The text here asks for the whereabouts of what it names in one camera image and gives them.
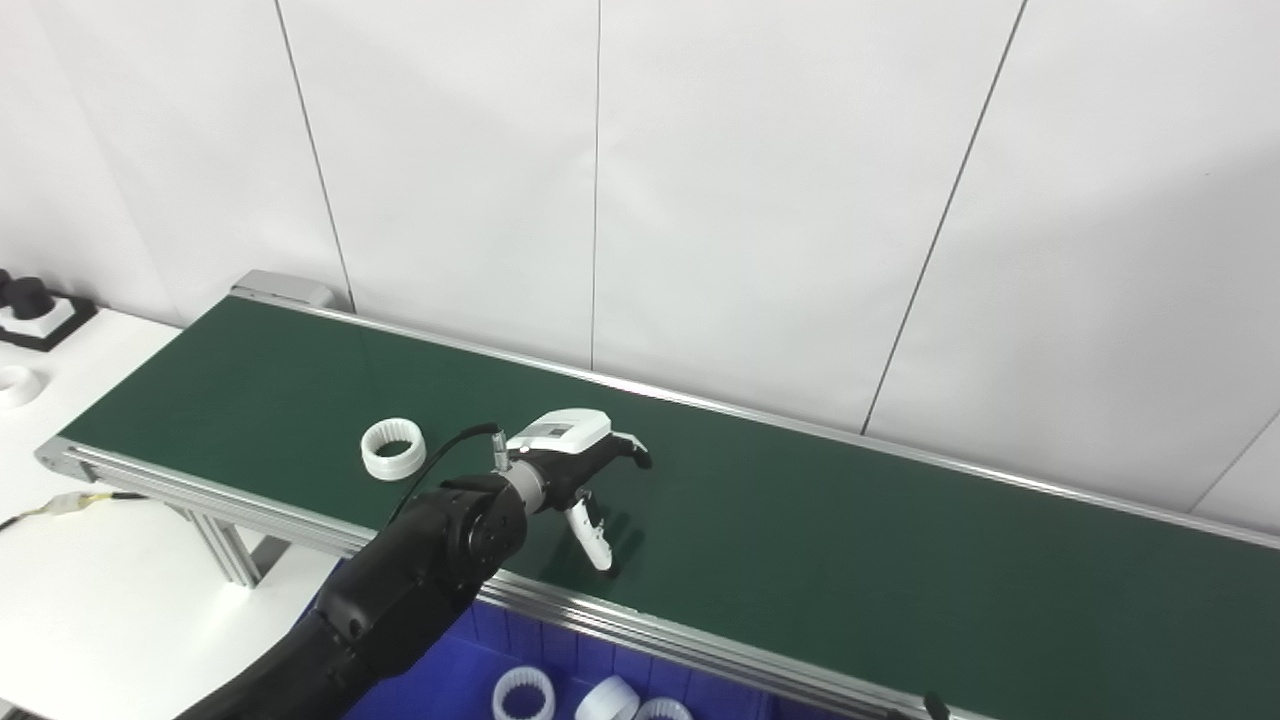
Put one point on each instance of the blue bin with white rings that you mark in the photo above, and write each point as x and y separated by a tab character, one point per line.
470	670

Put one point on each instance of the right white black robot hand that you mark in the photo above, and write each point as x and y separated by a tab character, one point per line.
936	706

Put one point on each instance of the aluminium conveyor leg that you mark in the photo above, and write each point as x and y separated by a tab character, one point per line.
225	545

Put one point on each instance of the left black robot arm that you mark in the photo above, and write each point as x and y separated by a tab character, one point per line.
400	600

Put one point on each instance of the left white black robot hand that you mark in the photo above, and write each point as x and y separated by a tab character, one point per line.
565	450

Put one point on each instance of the black part on white base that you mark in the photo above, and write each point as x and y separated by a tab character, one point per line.
30	300

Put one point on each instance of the green conveyor belt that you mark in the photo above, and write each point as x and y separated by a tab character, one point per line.
800	540

